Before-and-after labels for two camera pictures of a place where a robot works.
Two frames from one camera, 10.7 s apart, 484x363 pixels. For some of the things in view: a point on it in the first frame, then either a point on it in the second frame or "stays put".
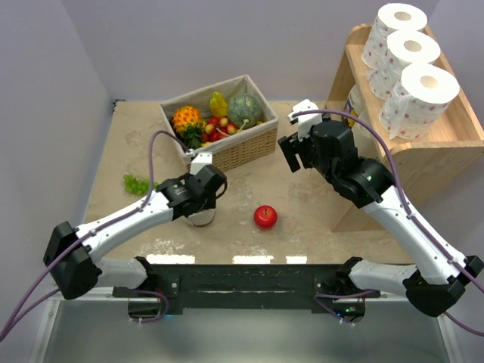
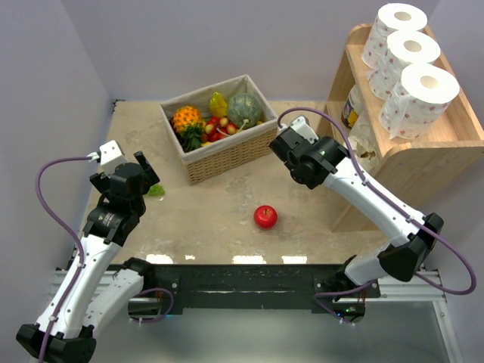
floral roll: [392, 18] stays put
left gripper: [211, 202] → [102, 181]
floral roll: [403, 49] stays put
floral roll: [421, 97] stays put
